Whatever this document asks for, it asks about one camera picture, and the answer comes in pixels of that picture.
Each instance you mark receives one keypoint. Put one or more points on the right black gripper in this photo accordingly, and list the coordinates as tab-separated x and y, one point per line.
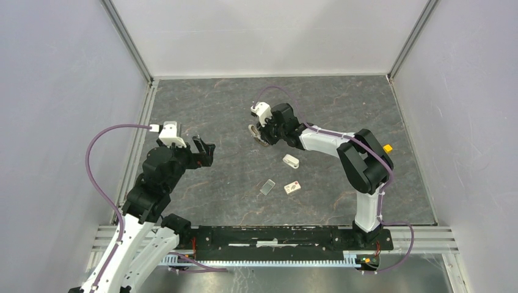
264	132

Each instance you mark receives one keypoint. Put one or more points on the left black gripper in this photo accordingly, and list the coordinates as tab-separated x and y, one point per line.
205	156

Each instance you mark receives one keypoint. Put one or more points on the white plastic hook piece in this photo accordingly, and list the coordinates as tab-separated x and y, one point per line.
291	161

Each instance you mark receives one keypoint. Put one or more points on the staples tray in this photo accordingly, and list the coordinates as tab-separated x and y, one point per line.
267	187

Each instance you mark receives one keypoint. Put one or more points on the small white staples box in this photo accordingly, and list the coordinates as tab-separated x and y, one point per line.
292	187

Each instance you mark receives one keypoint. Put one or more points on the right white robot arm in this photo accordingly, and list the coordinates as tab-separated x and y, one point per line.
367	165

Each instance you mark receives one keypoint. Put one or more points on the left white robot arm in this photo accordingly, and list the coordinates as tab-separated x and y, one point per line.
123	268

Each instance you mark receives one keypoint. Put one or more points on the yellow cube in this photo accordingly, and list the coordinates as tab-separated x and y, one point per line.
387	148

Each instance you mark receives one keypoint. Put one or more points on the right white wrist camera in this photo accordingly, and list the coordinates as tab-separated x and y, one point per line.
262	111

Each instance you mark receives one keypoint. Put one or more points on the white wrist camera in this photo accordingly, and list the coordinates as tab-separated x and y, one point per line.
262	111
169	133

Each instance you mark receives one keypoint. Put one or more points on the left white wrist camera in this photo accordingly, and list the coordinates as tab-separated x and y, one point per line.
169	133

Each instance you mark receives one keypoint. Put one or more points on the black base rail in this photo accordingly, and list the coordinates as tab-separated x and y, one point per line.
281	243

